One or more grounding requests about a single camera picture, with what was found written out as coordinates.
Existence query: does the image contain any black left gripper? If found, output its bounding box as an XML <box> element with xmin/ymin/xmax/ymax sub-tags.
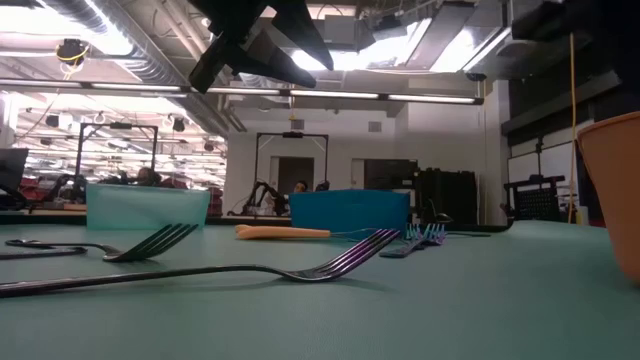
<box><xmin>188</xmin><ymin>0</ymin><xmax>335</xmax><ymax>95</ymax></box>

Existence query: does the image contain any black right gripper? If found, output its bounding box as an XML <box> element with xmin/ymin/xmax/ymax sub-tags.
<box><xmin>510</xmin><ymin>0</ymin><xmax>640</xmax><ymax>42</ymax></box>

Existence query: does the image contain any grey ceiling unit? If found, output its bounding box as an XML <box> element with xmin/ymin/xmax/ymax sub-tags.
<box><xmin>322</xmin><ymin>13</ymin><xmax>362</xmax><ymax>50</ymax></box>

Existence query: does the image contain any bright ceiling light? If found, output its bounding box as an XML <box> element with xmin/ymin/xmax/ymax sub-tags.
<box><xmin>289</xmin><ymin>24</ymin><xmax>511</xmax><ymax>74</ymax></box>

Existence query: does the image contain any dark doorway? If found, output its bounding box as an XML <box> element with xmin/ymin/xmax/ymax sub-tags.
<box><xmin>276</xmin><ymin>156</ymin><xmax>316</xmax><ymax>194</ymax></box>

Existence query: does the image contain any whiteboard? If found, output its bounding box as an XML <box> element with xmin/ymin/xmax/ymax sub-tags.
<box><xmin>507</xmin><ymin>141</ymin><xmax>576</xmax><ymax>224</ymax></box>

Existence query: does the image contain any dark window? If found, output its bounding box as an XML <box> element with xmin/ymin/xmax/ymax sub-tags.
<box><xmin>363</xmin><ymin>158</ymin><xmax>420</xmax><ymax>192</ymax></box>

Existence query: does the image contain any long LED light bar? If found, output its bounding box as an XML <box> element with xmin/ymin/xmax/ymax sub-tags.
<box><xmin>0</xmin><ymin>77</ymin><xmax>485</xmax><ymax>106</ymax></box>

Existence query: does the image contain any blue plastic bin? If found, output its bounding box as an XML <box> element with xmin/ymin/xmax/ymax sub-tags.
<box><xmin>288</xmin><ymin>189</ymin><xmax>411</xmax><ymax>236</ymax></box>

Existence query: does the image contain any orange plastic bin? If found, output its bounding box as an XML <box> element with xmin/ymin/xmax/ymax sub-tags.
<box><xmin>575</xmin><ymin>110</ymin><xmax>640</xmax><ymax>286</ymax></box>

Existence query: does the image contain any black perforated cart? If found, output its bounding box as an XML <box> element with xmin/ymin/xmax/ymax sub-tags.
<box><xmin>502</xmin><ymin>173</ymin><xmax>567</xmax><ymax>224</ymax></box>

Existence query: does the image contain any translucent teal plastic bin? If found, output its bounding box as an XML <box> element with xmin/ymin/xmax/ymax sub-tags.
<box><xmin>85</xmin><ymin>183</ymin><xmax>211</xmax><ymax>231</ymax></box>

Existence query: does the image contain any black cabinet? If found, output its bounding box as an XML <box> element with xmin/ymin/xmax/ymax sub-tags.
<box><xmin>413</xmin><ymin>168</ymin><xmax>480</xmax><ymax>226</ymax></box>

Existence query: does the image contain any wooden background table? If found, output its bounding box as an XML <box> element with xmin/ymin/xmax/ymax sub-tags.
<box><xmin>0</xmin><ymin>201</ymin><xmax>87</xmax><ymax>217</ymax></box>

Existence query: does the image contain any dark monitor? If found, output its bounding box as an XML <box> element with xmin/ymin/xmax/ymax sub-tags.
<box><xmin>0</xmin><ymin>147</ymin><xmax>30</xmax><ymax>190</ymax></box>

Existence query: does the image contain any green table mat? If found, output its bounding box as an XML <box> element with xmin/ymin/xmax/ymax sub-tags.
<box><xmin>0</xmin><ymin>219</ymin><xmax>640</xmax><ymax>360</ymax></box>

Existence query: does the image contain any black rig frame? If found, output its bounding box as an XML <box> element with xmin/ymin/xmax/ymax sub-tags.
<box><xmin>253</xmin><ymin>130</ymin><xmax>331</xmax><ymax>201</ymax></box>
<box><xmin>74</xmin><ymin>121</ymin><xmax>160</xmax><ymax>201</ymax></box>

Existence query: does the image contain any yellow hanging cable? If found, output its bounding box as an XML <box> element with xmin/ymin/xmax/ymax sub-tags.
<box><xmin>567</xmin><ymin>32</ymin><xmax>580</xmax><ymax>225</ymax></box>

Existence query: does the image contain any ceiling cable reel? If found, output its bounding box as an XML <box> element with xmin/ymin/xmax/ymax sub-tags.
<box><xmin>54</xmin><ymin>37</ymin><xmax>92</xmax><ymax>67</ymax></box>

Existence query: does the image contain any silver ventilation duct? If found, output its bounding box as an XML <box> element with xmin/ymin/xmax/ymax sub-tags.
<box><xmin>29</xmin><ymin>0</ymin><xmax>249</xmax><ymax>134</ymax></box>

